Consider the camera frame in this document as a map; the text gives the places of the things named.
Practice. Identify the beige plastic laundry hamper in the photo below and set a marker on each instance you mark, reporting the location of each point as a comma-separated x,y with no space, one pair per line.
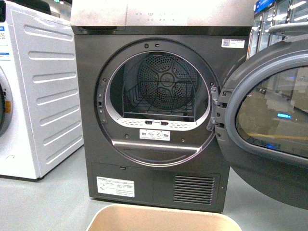
118,217

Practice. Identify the dark grey tumble dryer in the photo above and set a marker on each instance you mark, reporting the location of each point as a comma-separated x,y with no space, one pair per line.
148,98

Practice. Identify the grey round dryer door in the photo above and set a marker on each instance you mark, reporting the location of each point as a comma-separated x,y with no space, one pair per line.
262,121

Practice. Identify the white washing machine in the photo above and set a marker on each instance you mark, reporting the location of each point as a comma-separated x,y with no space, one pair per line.
40,117

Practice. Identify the silver appliance on dryer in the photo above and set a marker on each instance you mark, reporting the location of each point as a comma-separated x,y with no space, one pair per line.
162,12

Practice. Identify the glass door display fridges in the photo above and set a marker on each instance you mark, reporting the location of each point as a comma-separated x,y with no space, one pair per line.
268,13

